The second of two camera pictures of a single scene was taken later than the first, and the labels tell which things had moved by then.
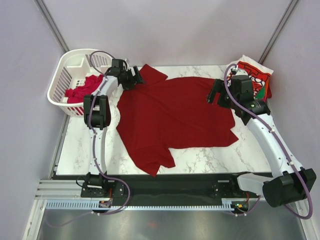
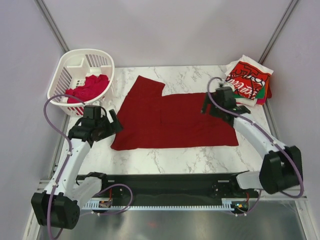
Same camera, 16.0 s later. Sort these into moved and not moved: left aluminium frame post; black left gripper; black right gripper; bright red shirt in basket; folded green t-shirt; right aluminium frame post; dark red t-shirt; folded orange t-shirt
Moved: black left gripper; dark red t-shirt; black right gripper
Not moved: folded orange t-shirt; folded green t-shirt; bright red shirt in basket; right aluminium frame post; left aluminium frame post
